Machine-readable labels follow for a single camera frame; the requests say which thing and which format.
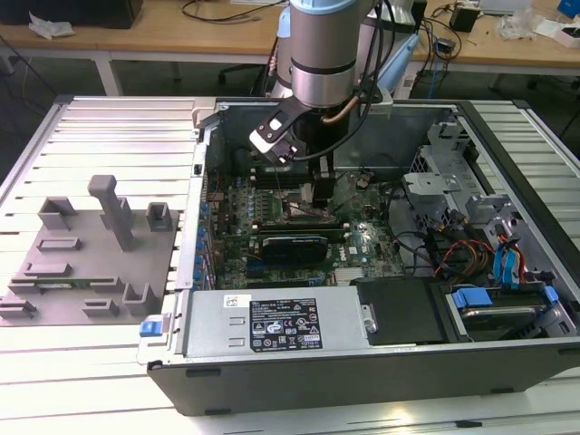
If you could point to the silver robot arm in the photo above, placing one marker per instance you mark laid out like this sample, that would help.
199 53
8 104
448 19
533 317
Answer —
321 45

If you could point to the large black box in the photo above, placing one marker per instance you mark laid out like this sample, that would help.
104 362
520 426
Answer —
68 11

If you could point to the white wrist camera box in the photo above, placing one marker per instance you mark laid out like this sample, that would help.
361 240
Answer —
267 145

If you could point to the black RAM slot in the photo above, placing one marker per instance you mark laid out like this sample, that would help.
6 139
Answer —
299 223

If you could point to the blue box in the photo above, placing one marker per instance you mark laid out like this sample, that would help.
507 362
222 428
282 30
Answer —
568 9

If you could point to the small grey adapter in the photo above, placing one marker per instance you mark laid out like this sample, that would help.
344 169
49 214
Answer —
446 45

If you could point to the small silver heatsink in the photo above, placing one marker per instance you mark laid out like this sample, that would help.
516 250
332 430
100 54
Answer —
349 276

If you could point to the blue plastic case latch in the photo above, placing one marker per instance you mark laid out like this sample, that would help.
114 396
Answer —
151 327

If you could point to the hard disk in blue carrier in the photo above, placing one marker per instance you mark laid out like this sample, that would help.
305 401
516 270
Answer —
473 299

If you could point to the grey metal disk bay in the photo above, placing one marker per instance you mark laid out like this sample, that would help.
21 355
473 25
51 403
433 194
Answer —
430 186

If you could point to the white cardboard box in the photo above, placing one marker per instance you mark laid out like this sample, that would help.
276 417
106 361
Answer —
562 34

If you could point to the grey plastic parts rack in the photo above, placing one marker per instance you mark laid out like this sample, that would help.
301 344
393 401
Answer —
90 272

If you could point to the metal CPU socket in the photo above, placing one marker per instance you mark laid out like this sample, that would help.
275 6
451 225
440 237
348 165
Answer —
294 213

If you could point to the black graphics card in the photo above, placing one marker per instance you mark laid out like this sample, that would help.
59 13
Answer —
294 249

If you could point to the black plastic cover panel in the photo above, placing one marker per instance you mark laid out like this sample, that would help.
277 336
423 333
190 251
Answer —
399 312

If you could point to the green motherboard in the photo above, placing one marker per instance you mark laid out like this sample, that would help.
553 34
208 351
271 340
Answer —
367 217

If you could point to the crumpled white wrapping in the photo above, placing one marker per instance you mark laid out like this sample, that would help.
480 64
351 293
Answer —
50 27

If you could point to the grey power supply with label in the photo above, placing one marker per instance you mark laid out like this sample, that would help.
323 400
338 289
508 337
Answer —
208 326

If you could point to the small black box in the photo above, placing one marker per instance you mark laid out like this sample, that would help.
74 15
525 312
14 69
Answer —
463 18

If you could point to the black office chair base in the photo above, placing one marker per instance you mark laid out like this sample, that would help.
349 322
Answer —
235 72

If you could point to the black grey PC case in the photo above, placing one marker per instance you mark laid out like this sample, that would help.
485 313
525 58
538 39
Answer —
317 385

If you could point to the clear plastic bag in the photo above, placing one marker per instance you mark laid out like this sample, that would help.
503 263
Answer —
516 22

